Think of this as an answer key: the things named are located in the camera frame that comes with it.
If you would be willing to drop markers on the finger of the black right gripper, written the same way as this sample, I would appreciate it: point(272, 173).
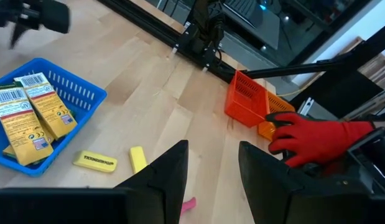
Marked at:
point(18, 32)

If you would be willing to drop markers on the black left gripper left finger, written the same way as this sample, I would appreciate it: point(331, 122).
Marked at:
point(161, 193)

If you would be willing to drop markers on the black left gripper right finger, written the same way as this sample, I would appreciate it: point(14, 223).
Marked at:
point(267, 193)

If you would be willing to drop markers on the yellow crayon box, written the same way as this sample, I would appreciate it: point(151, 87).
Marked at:
point(49, 105)
point(21, 130)
point(8, 151)

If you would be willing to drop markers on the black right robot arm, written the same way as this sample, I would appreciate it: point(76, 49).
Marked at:
point(207, 28)

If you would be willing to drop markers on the plain yellow eraser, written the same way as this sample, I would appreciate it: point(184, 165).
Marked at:
point(137, 158)

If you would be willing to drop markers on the yellow eraser with black print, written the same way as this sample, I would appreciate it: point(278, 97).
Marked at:
point(94, 161)

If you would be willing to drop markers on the person's hand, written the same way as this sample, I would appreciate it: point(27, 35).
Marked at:
point(319, 137)

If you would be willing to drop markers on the blue plastic basket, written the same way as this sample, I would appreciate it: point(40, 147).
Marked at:
point(80, 93)

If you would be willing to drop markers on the light orange plastic basket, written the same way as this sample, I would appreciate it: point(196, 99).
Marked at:
point(279, 105)

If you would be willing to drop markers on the red-orange plastic basket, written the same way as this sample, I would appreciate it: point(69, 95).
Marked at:
point(245, 105)

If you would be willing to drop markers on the silver aluminium extrusion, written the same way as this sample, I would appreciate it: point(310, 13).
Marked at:
point(305, 107)

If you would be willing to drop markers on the black and silver device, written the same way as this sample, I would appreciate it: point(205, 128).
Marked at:
point(372, 155)

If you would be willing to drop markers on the thin black metal bar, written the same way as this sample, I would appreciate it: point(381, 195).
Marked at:
point(288, 70)

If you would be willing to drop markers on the stacked wooden boards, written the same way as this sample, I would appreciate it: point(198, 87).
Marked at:
point(377, 67)

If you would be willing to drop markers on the thick black frame beam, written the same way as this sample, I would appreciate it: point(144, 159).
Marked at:
point(344, 90)

